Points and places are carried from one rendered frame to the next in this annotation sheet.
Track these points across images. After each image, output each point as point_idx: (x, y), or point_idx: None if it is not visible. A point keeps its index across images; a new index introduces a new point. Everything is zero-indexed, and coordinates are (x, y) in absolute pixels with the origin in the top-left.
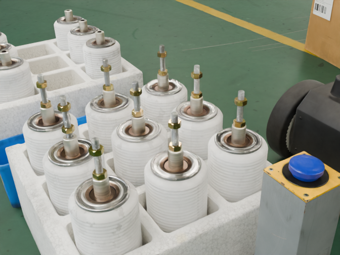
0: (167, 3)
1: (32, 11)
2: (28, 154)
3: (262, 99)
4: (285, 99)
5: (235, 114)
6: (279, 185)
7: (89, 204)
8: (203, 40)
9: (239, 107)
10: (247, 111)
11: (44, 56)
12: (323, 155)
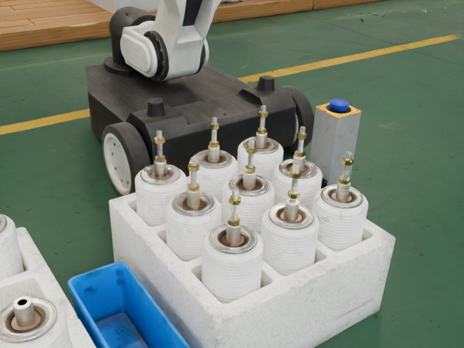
0: None
1: None
2: (248, 283)
3: (5, 202)
4: (133, 146)
5: (30, 224)
6: (348, 117)
7: (357, 199)
8: None
9: (264, 117)
10: (27, 215)
11: None
12: (185, 160)
